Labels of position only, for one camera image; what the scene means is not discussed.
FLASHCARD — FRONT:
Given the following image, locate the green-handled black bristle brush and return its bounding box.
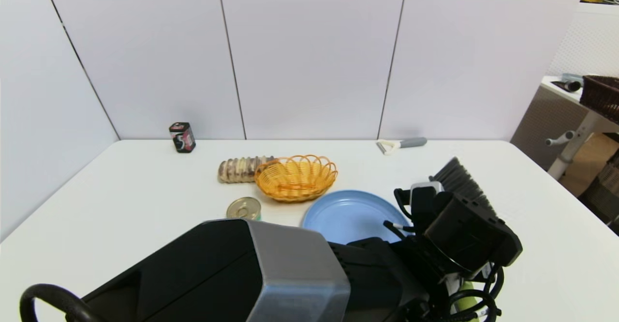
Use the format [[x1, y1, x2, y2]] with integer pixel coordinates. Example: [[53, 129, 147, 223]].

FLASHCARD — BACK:
[[429, 157, 499, 322]]

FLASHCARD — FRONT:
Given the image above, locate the blue round plate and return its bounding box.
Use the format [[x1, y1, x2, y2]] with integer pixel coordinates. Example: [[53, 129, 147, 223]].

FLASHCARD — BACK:
[[302, 190, 413, 245]]

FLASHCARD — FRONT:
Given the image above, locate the white side table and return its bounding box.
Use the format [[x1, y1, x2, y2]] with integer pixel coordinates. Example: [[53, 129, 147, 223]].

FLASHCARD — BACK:
[[539, 75, 619, 181]]

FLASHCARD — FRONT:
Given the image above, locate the brown cardboard box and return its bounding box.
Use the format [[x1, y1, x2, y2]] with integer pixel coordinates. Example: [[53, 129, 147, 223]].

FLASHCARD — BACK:
[[561, 133, 619, 198]]

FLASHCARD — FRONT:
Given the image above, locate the orange wicker basket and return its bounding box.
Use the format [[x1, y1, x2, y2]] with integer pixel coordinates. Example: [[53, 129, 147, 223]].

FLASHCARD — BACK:
[[254, 155, 339, 203]]

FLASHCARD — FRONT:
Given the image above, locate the black and grey cylindrical tool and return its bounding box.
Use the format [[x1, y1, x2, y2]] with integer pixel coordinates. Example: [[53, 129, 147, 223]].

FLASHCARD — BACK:
[[551, 73, 584, 93]]

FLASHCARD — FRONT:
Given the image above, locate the dark brown wicker basket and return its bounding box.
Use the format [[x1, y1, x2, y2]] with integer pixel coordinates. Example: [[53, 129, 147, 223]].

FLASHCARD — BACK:
[[579, 75, 619, 125]]

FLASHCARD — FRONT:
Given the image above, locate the tin can with green label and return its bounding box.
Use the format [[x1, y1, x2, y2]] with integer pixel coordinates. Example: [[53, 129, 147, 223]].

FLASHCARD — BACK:
[[226, 197, 262, 221]]

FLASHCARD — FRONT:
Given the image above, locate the sliced bread loaf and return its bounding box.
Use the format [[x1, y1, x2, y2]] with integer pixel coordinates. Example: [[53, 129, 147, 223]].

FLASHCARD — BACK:
[[218, 156, 275, 184]]

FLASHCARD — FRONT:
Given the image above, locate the black and red small box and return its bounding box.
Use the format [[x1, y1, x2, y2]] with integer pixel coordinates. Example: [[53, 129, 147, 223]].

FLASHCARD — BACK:
[[169, 122, 196, 153]]

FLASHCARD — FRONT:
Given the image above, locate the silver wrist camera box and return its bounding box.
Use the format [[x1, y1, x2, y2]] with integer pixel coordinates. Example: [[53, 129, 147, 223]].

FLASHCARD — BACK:
[[410, 181, 444, 217]]

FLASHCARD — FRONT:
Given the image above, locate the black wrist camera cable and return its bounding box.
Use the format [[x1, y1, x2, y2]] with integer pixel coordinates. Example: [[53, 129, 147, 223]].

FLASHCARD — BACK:
[[442, 263, 504, 322]]

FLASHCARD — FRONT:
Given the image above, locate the white peeler with grey handle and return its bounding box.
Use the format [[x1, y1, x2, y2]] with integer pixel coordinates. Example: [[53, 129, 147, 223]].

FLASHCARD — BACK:
[[376, 137, 428, 156]]

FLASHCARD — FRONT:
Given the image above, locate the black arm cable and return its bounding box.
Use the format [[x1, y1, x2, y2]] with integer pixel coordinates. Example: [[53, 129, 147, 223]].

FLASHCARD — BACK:
[[19, 283, 104, 322]]

